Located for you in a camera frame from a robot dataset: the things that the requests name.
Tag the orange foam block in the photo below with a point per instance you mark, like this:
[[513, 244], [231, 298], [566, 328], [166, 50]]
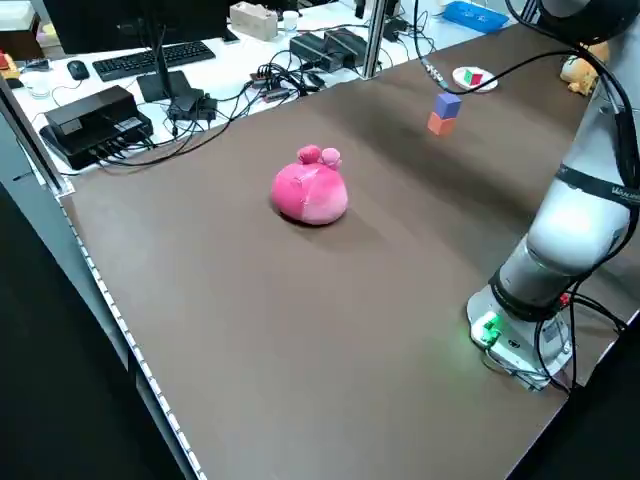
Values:
[[441, 125]]

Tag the purple foam block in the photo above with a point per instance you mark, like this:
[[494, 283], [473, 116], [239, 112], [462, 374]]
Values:
[[447, 105]]

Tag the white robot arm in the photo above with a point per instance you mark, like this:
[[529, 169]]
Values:
[[575, 225]]

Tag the pink plush toy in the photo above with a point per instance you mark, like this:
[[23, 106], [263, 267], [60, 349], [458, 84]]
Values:
[[310, 195]]

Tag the black usb hub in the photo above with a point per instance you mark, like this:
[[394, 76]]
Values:
[[270, 86]]

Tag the black power adapter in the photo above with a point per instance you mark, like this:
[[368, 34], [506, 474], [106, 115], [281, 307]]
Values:
[[192, 107]]

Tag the black power supply box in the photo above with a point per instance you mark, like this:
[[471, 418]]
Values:
[[310, 50], [345, 45]]

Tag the small white cup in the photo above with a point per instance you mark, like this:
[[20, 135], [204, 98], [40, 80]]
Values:
[[291, 22]]

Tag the multicoloured puzzle cube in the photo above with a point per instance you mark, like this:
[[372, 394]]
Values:
[[472, 78]]

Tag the light wooden box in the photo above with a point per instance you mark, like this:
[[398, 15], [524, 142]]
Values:
[[255, 22]]

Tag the pale pink plate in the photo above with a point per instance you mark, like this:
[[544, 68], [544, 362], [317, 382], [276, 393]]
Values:
[[490, 84]]

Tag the black keyboard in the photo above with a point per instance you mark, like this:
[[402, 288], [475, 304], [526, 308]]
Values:
[[150, 60]]

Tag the black electronics box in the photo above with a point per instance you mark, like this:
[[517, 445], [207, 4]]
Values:
[[90, 117]]

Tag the blue plastic tray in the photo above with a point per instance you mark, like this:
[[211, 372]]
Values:
[[475, 15]]

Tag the black computer monitor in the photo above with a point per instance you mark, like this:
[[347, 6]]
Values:
[[125, 25]]

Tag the black computer mouse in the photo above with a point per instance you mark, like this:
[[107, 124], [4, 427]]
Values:
[[77, 69]]

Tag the orange plush toy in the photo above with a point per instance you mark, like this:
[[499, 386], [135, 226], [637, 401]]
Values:
[[582, 70]]

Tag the brown cardboard box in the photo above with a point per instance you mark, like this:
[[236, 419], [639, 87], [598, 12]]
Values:
[[20, 35]]

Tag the aluminium frame post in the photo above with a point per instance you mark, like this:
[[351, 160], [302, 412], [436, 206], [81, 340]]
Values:
[[374, 40], [35, 145]]

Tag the aluminium table edge rail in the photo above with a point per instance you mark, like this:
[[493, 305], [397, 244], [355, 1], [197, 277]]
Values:
[[125, 340]]

